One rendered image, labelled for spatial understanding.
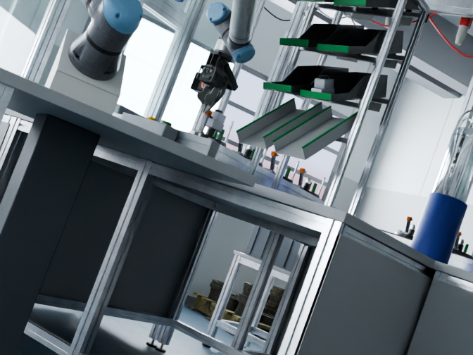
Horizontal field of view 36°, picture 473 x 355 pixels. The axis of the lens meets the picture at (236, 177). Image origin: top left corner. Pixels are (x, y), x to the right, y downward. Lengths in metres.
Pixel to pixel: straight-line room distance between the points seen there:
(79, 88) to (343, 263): 0.88
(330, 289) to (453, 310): 0.68
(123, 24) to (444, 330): 1.44
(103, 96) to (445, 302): 1.32
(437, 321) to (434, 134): 4.34
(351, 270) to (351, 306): 0.12
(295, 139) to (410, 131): 4.74
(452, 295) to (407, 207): 4.13
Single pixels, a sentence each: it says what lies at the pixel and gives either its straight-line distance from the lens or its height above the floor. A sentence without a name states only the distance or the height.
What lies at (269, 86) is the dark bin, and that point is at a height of 1.20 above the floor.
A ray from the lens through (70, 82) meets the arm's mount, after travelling 2.11.
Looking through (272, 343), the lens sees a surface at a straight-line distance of 3.98.
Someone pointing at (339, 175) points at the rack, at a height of 0.99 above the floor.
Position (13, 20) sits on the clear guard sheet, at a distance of 3.29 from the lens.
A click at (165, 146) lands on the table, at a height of 0.84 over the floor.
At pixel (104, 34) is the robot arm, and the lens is 2.06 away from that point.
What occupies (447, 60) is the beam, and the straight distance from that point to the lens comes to 6.27.
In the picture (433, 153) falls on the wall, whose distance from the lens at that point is 6.73.
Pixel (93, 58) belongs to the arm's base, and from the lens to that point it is 2.11.
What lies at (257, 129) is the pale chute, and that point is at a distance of 2.46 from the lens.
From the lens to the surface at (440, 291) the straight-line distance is 2.61.
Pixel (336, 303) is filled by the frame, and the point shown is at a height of 0.62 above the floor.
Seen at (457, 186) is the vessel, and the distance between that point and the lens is 2.96.
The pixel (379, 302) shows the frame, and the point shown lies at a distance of 2.32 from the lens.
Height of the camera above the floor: 0.69
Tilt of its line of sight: 4 degrees up
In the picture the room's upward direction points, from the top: 21 degrees clockwise
